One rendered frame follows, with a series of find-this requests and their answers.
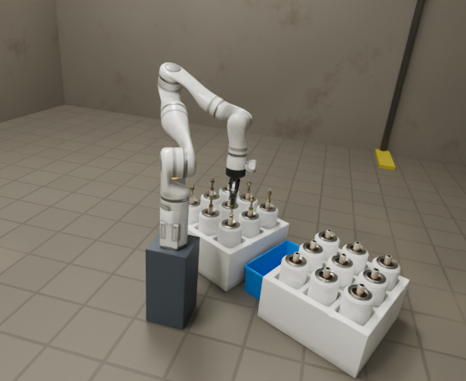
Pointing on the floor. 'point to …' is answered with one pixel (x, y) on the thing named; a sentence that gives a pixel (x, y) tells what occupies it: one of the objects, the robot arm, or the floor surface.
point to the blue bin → (253, 269)
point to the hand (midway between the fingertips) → (233, 200)
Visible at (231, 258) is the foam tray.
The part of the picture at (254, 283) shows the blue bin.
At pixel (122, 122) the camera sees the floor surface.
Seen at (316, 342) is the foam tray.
